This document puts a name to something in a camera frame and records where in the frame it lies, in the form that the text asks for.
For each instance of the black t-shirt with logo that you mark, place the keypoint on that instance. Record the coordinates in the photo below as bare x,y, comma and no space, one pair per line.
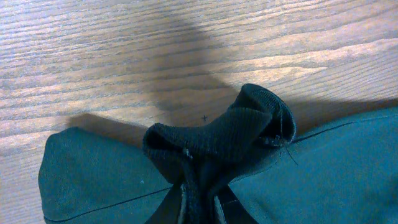
342,172

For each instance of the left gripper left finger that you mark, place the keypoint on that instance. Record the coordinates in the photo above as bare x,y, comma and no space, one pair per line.
168,212

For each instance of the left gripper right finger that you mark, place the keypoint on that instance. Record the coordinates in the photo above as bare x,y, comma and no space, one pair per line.
229,210

